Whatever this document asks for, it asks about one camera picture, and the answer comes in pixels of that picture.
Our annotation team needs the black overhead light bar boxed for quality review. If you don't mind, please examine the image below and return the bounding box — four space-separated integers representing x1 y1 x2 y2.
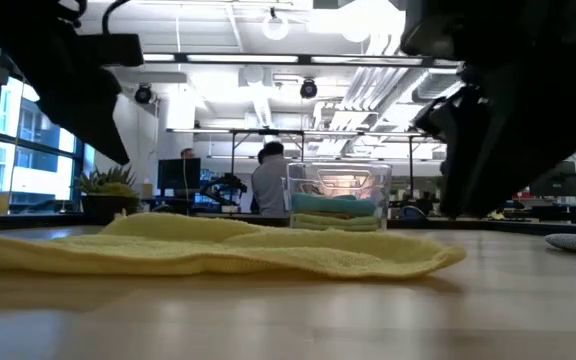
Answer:
142 51 462 70

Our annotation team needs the black computer monitor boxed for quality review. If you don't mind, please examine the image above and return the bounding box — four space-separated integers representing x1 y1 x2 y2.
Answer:
156 157 203 191
530 160 576 199

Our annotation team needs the black ceiling spotlight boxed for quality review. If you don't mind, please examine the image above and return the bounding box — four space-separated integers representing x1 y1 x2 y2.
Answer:
298 77 319 100
133 83 154 105

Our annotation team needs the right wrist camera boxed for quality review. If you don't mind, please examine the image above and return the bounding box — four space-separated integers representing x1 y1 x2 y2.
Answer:
400 0 464 60

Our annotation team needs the black left camera cable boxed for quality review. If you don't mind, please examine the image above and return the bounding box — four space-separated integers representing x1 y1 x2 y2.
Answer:
100 0 134 37

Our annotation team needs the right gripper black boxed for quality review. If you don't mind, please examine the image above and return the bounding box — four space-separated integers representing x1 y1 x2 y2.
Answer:
414 58 576 220

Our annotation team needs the green microfiber towel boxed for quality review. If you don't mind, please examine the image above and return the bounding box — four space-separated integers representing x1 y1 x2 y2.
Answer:
290 213 380 232

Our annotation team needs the clear plastic bin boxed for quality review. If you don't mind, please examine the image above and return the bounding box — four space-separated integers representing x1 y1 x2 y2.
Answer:
282 161 393 232

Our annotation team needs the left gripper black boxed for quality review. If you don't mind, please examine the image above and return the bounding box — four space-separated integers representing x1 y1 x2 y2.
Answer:
1 28 145 167

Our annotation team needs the white ring lamp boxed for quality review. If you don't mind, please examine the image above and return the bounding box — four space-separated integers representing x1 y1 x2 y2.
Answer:
261 10 291 42

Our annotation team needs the teal microfiber towel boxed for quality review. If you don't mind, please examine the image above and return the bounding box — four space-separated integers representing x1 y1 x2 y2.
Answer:
290 193 377 217

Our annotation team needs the black office desk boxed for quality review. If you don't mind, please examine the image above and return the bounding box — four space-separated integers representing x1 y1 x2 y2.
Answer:
500 201 576 225

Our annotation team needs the yellow microfiber towel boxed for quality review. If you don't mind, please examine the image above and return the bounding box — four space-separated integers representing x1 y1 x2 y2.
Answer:
0 212 468 280

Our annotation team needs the black neighbouring station frame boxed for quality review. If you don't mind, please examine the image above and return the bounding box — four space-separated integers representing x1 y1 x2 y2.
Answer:
227 128 449 211

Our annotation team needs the potted succulent plant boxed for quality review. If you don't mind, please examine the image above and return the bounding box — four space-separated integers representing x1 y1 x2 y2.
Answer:
74 164 140 225

